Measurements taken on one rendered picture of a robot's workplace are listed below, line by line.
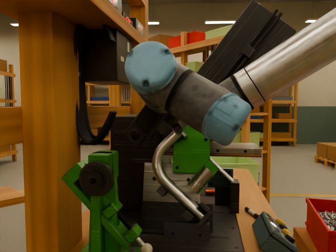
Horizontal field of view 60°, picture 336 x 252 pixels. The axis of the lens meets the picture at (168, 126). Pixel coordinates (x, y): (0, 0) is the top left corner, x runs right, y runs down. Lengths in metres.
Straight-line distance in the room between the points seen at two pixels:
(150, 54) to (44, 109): 0.41
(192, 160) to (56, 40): 0.51
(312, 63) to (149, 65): 0.27
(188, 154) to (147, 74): 0.53
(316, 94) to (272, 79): 10.20
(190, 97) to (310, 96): 10.26
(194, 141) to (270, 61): 0.45
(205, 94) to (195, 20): 9.75
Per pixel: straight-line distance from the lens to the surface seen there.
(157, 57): 0.42
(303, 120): 10.57
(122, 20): 0.91
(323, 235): 1.07
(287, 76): 0.54
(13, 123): 0.78
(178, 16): 10.18
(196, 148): 0.91
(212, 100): 0.41
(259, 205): 1.20
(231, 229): 0.96
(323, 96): 10.82
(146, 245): 0.72
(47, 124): 0.77
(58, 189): 0.79
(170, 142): 0.89
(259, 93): 0.53
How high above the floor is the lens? 1.28
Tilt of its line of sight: 4 degrees down
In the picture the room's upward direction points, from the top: straight up
